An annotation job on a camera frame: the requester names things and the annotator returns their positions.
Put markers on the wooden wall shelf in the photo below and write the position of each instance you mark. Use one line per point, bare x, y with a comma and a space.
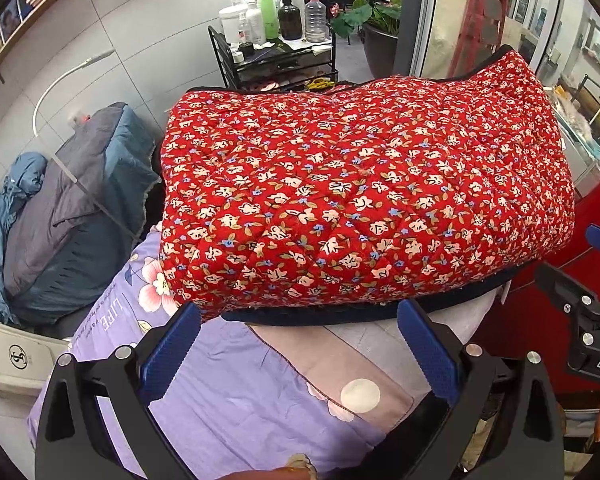
45, 10

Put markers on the cluster of toiletry bottles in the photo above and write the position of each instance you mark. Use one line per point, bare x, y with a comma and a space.
267, 15

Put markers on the blue blanket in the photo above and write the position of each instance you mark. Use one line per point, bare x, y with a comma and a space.
0, 220

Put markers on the red floral quilted jacket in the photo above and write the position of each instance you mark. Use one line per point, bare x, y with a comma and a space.
355, 185

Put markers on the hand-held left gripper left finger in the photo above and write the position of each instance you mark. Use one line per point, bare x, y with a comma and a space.
172, 350

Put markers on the person's left hand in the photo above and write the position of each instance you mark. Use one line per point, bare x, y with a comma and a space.
255, 475

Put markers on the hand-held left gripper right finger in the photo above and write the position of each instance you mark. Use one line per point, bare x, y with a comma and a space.
427, 350

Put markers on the glass display counter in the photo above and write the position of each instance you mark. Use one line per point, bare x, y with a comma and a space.
580, 125

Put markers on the potted lotus plant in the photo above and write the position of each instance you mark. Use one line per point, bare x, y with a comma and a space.
380, 45

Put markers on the red ladder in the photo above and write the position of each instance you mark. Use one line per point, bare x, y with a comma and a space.
480, 20

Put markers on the purple floral bedsheet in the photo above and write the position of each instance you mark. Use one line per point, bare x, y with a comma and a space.
220, 410

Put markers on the white beauty machine with screen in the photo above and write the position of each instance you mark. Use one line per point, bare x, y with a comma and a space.
20, 355

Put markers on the dark blue massage bed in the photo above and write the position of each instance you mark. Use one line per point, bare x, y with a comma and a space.
80, 270

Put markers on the grey door frame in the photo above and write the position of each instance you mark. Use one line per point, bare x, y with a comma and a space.
412, 10

